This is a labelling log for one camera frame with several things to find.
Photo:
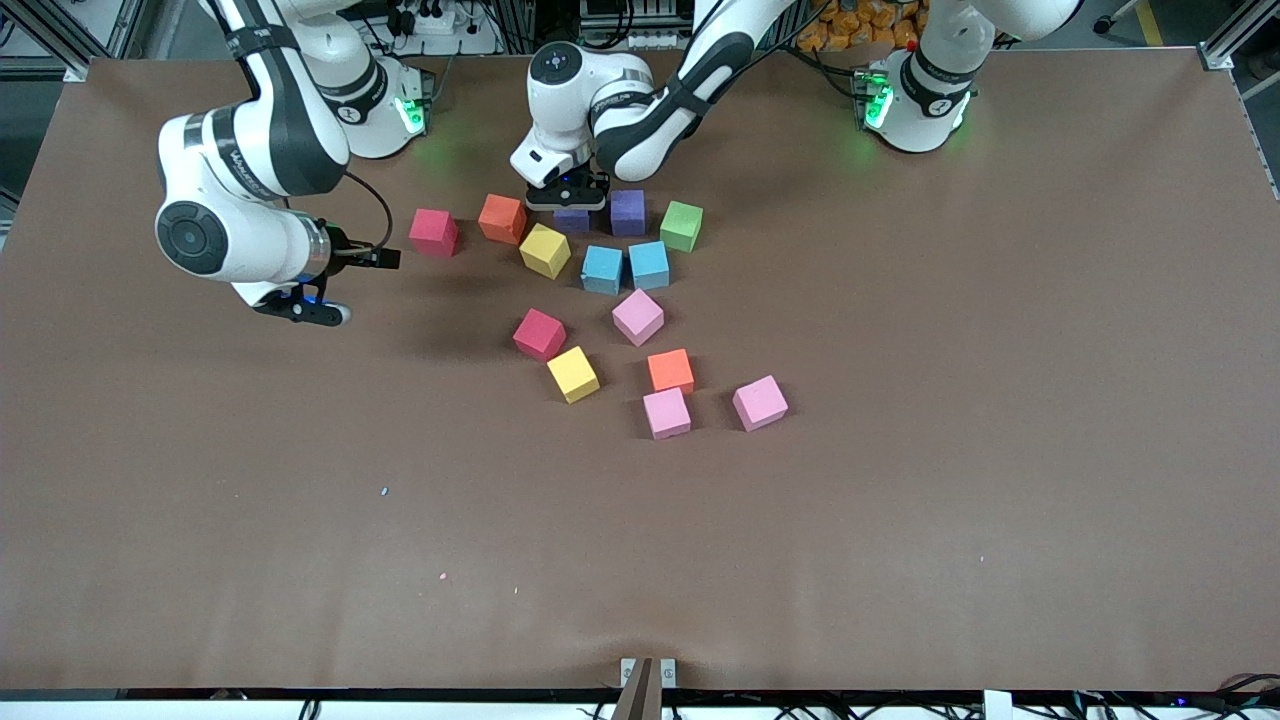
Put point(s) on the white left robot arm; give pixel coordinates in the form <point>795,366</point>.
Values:
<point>640,120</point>

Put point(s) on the white power strip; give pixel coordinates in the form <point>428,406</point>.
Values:
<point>435,18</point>

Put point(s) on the green foam cube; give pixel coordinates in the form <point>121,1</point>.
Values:
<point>681,224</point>

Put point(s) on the purple foam cube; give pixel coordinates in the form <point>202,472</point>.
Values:
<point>571,221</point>
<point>628,212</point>

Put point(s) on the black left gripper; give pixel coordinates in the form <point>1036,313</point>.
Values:
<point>588,186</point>

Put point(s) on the bag of orange items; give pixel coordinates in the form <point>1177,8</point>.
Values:
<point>850,28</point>

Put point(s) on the light pink foam cube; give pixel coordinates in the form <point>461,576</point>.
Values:
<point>667,411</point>
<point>760,401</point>
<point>638,315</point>

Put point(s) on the metal table clamp bracket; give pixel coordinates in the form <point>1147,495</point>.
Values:
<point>648,675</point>

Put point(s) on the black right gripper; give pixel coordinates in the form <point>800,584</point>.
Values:
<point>346,251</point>

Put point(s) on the aluminium frame profile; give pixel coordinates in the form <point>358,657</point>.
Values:
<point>125,25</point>
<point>1235,35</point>

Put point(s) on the dented orange foam cube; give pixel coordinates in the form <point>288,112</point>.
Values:
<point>502,219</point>

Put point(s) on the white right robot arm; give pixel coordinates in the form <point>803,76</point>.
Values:
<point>270,150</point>

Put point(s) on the yellow foam cube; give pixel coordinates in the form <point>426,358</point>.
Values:
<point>573,372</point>
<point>545,250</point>

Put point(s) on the aluminium table edge rail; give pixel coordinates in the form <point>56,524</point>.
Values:
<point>1262,130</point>

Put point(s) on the red foam cube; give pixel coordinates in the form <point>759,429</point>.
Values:
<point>539,332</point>
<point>433,232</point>

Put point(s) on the chipped blue foam cube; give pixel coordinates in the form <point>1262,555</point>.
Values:
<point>602,268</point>

